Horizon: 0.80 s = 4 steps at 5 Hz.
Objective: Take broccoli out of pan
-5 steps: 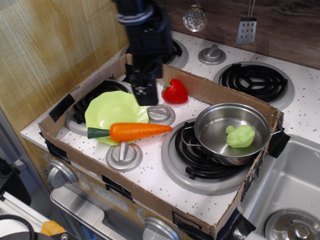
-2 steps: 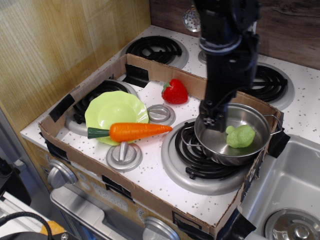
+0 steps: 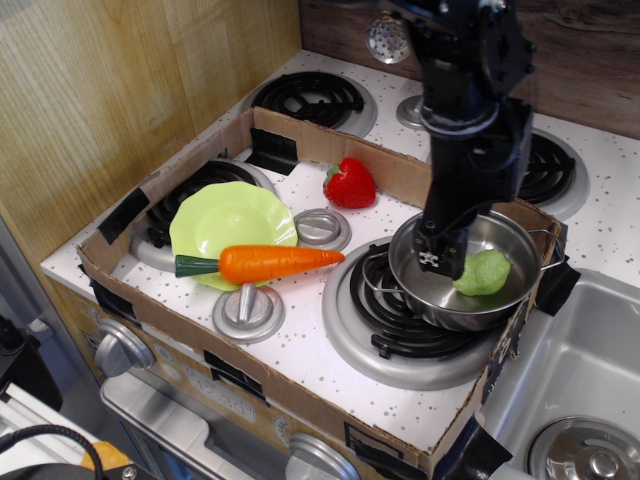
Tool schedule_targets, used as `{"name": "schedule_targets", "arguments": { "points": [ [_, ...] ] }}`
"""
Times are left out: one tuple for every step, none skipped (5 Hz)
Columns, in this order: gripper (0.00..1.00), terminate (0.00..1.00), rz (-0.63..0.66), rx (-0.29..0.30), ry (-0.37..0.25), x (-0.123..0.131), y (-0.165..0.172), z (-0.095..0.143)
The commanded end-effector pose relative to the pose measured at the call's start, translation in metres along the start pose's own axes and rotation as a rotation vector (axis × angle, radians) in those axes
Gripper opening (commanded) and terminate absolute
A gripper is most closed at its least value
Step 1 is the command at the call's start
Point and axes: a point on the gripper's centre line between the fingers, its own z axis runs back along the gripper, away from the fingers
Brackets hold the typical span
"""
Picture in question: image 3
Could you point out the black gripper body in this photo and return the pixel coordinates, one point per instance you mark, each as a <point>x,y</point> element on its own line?
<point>472,172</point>

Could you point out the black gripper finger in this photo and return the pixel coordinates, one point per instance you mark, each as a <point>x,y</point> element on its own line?
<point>428,256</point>
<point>453,254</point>

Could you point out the light green toy broccoli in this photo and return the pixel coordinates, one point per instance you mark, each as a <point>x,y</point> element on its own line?
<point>485,273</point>

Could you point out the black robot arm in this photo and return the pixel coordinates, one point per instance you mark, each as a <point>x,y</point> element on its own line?
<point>472,55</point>

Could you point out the stainless steel pan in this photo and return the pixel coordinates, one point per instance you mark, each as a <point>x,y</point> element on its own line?
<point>433,297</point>

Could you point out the rear right black burner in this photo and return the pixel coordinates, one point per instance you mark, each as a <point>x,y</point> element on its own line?
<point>555,180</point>

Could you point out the black burner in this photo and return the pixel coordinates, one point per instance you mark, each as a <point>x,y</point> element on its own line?
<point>555,180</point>
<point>370,326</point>
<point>326,99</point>
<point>150,238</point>

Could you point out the silver knob rear stovetop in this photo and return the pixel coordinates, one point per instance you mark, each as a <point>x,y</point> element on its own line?
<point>408,113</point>

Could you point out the silver knob stovetop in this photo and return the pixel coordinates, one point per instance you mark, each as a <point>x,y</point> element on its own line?
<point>249,315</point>
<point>408,113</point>
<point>324,229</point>

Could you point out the front right black burner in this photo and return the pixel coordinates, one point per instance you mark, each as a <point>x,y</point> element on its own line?
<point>370,326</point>

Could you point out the red toy strawberry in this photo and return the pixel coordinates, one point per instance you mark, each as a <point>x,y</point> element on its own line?
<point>349,184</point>

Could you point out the silver knob middle stovetop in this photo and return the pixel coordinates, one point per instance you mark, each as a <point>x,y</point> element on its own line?
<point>324,229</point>

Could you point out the brown cardboard fence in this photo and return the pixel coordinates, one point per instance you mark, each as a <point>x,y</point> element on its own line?
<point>308,379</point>

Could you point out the hanging silver strainer ladle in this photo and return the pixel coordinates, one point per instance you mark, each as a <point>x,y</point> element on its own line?
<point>386,39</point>

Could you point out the rear left black burner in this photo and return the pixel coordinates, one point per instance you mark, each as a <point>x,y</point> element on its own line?
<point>326,99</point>

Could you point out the silver toy sink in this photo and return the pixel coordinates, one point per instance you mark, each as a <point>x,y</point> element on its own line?
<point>582,361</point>

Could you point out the silver knob front stovetop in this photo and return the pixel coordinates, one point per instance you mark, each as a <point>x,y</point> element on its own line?
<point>249,315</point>

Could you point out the orange toy carrot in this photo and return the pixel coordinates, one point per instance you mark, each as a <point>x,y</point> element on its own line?
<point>257,263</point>

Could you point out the light green plastic plate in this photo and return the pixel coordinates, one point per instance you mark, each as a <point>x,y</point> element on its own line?
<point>228,214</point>

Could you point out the silver sink drain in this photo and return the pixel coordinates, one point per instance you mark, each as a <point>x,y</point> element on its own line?
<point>583,448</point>

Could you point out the silver right oven knob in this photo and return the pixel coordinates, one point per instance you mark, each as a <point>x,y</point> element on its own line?
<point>311,458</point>

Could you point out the silver oven knob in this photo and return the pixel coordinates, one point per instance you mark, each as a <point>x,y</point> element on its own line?
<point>120,350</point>
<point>311,458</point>

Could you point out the front left black burner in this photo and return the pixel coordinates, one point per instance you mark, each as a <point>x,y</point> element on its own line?
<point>150,238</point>

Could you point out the silver left oven knob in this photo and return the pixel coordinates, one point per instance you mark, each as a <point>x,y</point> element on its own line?
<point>120,350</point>

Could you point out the orange object lower left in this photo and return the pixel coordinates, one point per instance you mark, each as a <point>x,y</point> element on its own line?
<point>110,457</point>

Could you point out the black device left edge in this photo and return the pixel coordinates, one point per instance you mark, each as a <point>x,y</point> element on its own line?
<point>23,366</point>

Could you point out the silver oven door handle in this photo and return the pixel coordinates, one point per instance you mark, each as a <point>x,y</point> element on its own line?
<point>176,436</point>

